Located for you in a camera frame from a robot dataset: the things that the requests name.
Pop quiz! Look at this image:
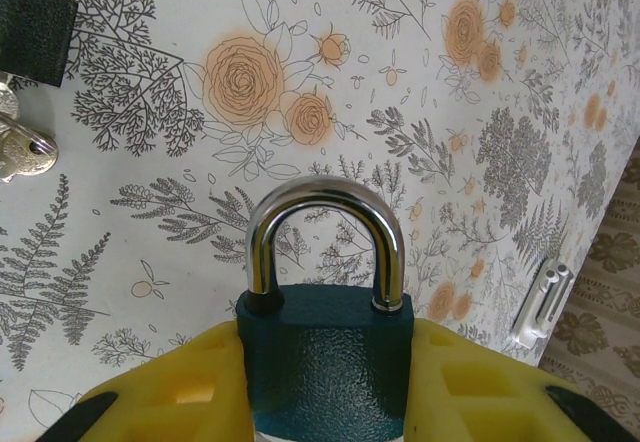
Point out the blue padlock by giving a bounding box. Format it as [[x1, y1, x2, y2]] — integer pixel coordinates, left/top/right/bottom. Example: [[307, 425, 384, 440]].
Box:
[[235, 175, 416, 442]]

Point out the small key bunch with ring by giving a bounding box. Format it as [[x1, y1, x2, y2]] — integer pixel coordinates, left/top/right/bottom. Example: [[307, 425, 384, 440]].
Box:
[[0, 74, 59, 186]]

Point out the silver metal bracket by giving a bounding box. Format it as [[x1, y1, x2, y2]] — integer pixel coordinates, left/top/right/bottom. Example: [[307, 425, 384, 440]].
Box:
[[509, 257, 575, 351]]

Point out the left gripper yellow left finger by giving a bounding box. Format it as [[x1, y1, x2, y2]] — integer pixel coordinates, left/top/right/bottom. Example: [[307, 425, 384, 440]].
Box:
[[38, 319, 257, 442]]

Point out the black padlock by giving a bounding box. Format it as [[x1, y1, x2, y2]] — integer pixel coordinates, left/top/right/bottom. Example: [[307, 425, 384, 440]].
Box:
[[0, 0, 78, 86]]

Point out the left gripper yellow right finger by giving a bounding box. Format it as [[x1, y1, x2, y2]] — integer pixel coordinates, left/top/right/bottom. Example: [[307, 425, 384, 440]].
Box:
[[401, 316, 637, 442]]

